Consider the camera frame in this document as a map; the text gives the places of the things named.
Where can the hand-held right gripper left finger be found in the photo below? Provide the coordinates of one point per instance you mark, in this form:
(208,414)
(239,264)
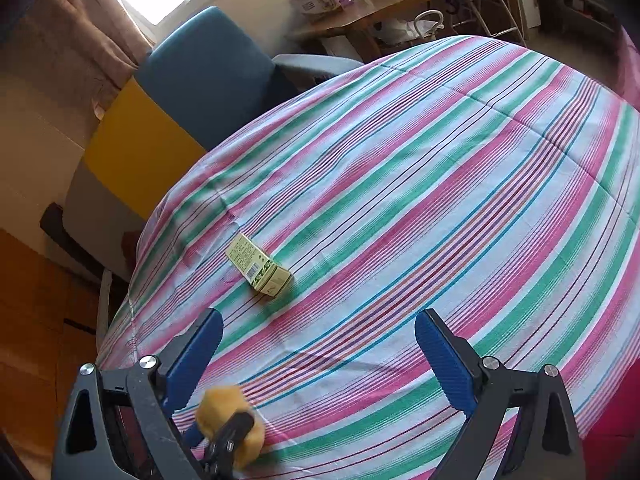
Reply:
(195,355)

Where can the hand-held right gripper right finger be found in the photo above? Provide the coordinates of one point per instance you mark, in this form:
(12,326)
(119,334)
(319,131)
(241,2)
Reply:
(445,355)

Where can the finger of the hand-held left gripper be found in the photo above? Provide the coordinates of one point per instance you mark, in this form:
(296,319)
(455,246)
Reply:
(191,435)
(232,435)

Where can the yellow plush toy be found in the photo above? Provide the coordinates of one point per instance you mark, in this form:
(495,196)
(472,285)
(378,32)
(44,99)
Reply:
(220,405)

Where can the small green box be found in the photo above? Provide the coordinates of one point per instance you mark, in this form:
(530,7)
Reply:
(257,267)

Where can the white armrest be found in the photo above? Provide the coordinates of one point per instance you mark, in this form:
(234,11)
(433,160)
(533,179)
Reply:
(104,305)

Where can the wooden wardrobe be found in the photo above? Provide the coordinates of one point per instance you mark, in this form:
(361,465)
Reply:
(30,335)

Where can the striped bedsheet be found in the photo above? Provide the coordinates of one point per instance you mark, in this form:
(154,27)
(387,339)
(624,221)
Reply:
(400,185)

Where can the grey yellow blue chair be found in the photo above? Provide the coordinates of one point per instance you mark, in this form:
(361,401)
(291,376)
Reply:
(200,75)

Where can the white plastic bag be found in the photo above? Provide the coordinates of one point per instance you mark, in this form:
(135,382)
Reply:
(400,27)

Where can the pink patterned curtain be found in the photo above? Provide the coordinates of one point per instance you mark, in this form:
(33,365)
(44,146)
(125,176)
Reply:
(75,35)

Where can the wooden desk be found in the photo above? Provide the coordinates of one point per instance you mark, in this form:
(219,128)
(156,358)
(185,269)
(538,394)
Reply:
(380,5)

